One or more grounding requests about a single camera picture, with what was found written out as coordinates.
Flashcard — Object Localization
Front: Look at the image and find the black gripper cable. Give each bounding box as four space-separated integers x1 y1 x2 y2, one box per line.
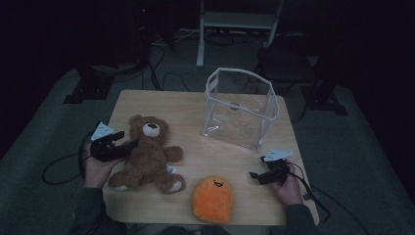
285 161 371 235
41 131 96 186

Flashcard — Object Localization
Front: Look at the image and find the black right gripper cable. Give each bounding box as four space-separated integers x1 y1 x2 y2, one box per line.
285 161 371 235

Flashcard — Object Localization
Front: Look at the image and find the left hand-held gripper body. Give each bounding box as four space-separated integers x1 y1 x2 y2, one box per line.
89 121 131 164

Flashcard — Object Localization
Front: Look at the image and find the desk with white metal frame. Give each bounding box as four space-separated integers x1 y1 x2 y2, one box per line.
196 0 285 69

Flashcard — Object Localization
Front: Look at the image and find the clear plastic bin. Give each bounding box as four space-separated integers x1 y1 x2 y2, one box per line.
201 67 280 153

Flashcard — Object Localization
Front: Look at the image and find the white cable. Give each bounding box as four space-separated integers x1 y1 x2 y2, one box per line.
151 28 201 46

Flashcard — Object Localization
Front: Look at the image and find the black folding chair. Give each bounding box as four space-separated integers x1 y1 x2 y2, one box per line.
255 33 319 89

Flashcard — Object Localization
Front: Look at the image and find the brown teddy bear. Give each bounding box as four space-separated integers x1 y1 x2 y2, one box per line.
107 114 187 195

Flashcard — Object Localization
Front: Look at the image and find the black floor cable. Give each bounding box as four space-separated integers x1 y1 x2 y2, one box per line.
140 42 191 92

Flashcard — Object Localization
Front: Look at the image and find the person's right hand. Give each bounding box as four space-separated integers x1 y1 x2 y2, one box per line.
268 161 304 207

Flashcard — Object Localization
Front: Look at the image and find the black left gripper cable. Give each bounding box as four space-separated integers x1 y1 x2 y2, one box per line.
41 131 96 186

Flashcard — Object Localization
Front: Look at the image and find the person's left hand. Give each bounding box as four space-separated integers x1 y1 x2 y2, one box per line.
82 143 126 189

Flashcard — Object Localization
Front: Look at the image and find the orange plush toy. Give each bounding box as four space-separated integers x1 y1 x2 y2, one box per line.
190 175 235 225

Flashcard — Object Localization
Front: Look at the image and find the black stand base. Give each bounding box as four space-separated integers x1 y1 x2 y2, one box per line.
306 81 349 117
63 63 115 105

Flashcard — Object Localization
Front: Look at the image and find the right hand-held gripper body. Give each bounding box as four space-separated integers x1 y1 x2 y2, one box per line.
263 149 294 185

